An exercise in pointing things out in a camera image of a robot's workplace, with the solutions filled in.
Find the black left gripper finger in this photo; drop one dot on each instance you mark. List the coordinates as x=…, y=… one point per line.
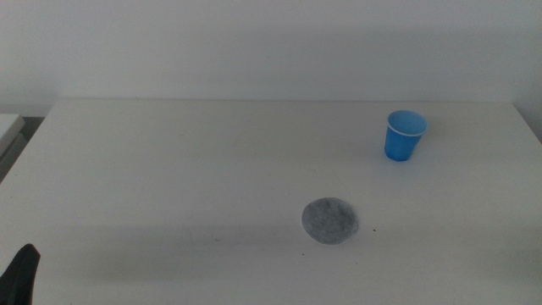
x=20, y=277

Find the blue plastic cup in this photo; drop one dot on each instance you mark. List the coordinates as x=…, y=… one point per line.
x=400, y=144

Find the grey round cup mat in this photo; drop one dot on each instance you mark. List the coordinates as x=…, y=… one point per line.
x=330, y=221

